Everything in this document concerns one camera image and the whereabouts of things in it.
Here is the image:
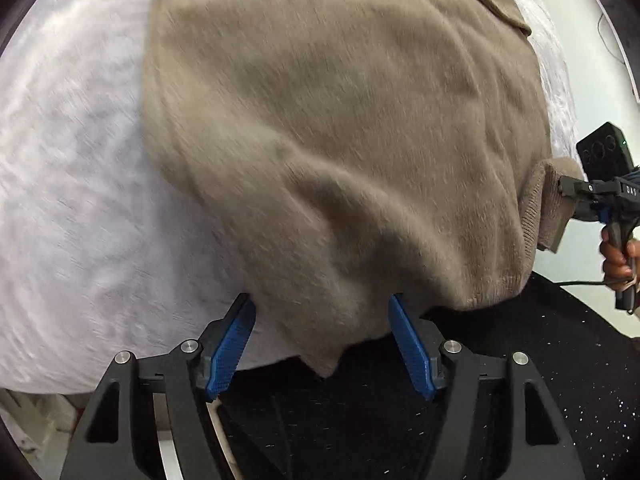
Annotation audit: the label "brown knit sweater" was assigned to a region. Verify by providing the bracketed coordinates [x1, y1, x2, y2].
[142, 0, 582, 376]

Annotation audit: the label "right hand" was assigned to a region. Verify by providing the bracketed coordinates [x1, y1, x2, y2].
[600, 231, 640, 290]

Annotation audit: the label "black sparkly trousers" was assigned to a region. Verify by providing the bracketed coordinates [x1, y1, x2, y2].
[218, 275, 639, 479]

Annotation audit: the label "lavender embossed bedspread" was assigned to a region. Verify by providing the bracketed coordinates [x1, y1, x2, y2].
[0, 0, 584, 395]

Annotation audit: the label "black cable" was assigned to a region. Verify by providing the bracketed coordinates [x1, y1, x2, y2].
[556, 274, 640, 316]

